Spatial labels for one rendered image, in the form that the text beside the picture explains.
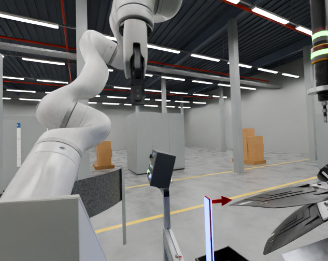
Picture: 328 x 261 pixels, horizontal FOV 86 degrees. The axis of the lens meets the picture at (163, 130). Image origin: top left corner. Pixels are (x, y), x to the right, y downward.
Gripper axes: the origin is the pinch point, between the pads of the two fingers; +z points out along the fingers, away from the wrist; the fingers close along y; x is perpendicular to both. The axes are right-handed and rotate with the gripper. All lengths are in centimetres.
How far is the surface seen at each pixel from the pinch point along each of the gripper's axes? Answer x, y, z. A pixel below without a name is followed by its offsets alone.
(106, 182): -33, -168, 57
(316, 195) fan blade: 41.6, 3.7, 24.8
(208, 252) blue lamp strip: 15.1, 0.1, 36.7
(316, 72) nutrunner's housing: 48.9, -0.3, -6.8
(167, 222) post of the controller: 15, -52, 54
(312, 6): 49, 0, -25
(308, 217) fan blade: 53, -10, 37
